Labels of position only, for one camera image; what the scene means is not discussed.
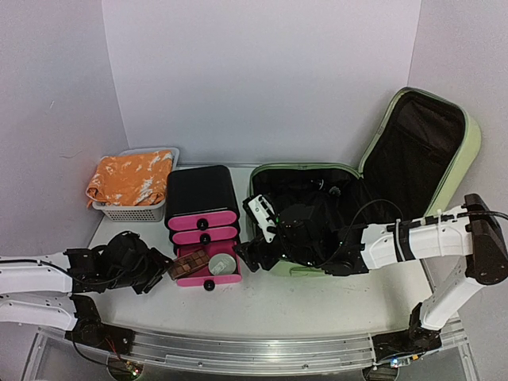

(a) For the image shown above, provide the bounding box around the orange snack bag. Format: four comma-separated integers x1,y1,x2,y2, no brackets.
86,149,175,206

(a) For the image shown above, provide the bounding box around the white round jar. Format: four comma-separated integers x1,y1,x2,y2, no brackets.
208,253,237,276

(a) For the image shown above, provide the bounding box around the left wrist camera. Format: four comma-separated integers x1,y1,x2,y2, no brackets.
101,231,148,279

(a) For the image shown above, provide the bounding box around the black brush in suitcase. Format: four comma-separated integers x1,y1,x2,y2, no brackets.
310,179,341,197

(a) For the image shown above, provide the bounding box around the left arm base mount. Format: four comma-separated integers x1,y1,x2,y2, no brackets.
64,321,135,355

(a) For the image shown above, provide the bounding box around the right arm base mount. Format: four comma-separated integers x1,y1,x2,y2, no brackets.
372,318,442,364

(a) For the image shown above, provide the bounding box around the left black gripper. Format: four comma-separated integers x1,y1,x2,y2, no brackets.
106,248,172,295

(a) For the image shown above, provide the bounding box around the green hard-shell suitcase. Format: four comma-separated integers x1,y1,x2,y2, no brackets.
248,87,481,275

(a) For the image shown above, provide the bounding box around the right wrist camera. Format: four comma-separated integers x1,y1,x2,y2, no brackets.
241,193,326,255

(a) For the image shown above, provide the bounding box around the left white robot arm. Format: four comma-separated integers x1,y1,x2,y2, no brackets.
1,245,173,347

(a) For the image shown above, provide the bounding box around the black pink drawer organizer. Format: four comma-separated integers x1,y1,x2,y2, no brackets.
164,165,242,291

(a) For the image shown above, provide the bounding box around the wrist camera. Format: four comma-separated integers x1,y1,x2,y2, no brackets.
101,231,148,279
241,193,326,255

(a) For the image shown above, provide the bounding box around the white perforated plastic basket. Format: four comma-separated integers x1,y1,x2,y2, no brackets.
89,147,179,222

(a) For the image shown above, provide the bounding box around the aluminium front rail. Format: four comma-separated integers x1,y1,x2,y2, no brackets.
35,329,469,372

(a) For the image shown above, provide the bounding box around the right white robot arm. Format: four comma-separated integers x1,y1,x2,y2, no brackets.
233,194,507,352

